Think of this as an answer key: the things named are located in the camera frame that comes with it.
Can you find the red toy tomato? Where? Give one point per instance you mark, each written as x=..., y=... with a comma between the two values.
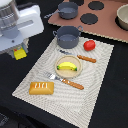
x=89, y=45

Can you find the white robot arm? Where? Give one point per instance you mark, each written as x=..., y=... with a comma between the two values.
x=18, y=23

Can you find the yellow toy box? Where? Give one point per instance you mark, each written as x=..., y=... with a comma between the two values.
x=19, y=53

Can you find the grey pot with handles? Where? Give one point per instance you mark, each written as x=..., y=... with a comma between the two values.
x=68, y=36

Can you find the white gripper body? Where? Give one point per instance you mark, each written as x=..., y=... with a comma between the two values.
x=18, y=25

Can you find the toy bread loaf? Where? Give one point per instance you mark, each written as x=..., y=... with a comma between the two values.
x=41, y=88

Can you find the grey saucepan on stove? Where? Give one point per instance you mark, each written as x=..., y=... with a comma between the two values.
x=67, y=10

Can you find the white bowl on stove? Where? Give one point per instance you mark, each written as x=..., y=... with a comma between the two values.
x=122, y=14

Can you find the yellow toy banana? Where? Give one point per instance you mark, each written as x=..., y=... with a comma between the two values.
x=67, y=65

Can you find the white woven placemat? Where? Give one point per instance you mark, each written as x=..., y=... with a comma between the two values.
x=70, y=104

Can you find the knife with wooden handle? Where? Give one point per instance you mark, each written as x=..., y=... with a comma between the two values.
x=79, y=56

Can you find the beige round plate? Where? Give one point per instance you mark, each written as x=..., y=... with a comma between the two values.
x=68, y=73

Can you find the pink toy stove top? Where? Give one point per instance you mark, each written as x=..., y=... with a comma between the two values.
x=104, y=27

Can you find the fork with wooden handle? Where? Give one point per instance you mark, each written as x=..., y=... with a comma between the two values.
x=54, y=77

